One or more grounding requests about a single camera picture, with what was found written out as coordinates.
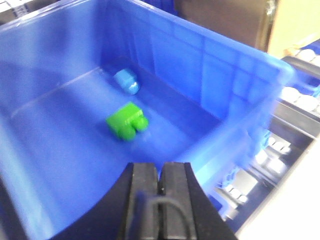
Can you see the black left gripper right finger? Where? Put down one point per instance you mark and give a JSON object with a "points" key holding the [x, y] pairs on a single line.
{"points": [[188, 214]]}

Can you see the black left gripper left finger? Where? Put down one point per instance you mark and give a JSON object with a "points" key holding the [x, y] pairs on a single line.
{"points": [[125, 212]]}

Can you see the green toy block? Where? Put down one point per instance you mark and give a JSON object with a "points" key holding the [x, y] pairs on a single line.
{"points": [[127, 121]]}

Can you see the blue toy block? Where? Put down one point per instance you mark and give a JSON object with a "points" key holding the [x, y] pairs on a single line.
{"points": [[127, 80]]}

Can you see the blue plastic bin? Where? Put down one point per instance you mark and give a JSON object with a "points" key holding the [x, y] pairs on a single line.
{"points": [[207, 98]]}

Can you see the black parts tray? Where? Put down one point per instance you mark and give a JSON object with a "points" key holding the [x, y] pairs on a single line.
{"points": [[295, 125]]}

